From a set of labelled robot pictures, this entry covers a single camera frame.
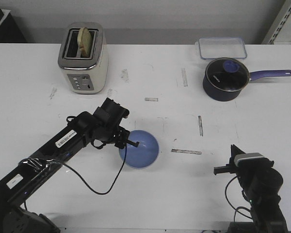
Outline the blue bowl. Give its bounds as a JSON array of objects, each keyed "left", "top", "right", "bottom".
[{"left": 119, "top": 130, "right": 159, "bottom": 169}]

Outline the white slotted shelf upright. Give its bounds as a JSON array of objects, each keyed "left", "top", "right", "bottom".
[{"left": 261, "top": 0, "right": 291, "bottom": 45}]

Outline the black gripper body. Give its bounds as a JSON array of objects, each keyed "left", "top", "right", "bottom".
[
  {"left": 91, "top": 98, "right": 130, "bottom": 149},
  {"left": 213, "top": 157, "right": 274, "bottom": 189}
]

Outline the cream silver toaster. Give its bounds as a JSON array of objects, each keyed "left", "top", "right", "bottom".
[{"left": 58, "top": 22, "right": 109, "bottom": 94}]

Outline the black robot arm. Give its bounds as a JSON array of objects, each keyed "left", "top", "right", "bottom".
[
  {"left": 0, "top": 98, "right": 138, "bottom": 233},
  {"left": 213, "top": 145, "right": 288, "bottom": 233}
]

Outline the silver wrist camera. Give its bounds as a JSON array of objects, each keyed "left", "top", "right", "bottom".
[{"left": 234, "top": 152, "right": 265, "bottom": 167}]

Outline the glass pot lid blue knob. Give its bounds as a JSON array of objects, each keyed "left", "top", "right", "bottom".
[{"left": 206, "top": 57, "right": 250, "bottom": 92}]

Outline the clear plastic container blue rim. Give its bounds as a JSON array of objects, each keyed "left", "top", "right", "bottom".
[{"left": 194, "top": 37, "right": 247, "bottom": 60}]

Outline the toast slice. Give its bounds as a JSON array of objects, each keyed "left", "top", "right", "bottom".
[{"left": 77, "top": 27, "right": 92, "bottom": 58}]

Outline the dark blue saucepan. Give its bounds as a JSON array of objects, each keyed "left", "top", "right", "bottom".
[{"left": 203, "top": 57, "right": 291, "bottom": 101}]

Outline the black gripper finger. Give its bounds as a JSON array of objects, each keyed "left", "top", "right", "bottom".
[
  {"left": 115, "top": 131, "right": 139, "bottom": 149},
  {"left": 230, "top": 144, "right": 245, "bottom": 162}
]

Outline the black box with white edge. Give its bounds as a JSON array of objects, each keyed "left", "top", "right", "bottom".
[{"left": 0, "top": 9, "right": 27, "bottom": 43}]

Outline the black camera cable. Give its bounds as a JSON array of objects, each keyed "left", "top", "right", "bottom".
[
  {"left": 21, "top": 135, "right": 129, "bottom": 195},
  {"left": 225, "top": 176, "right": 253, "bottom": 223}
]

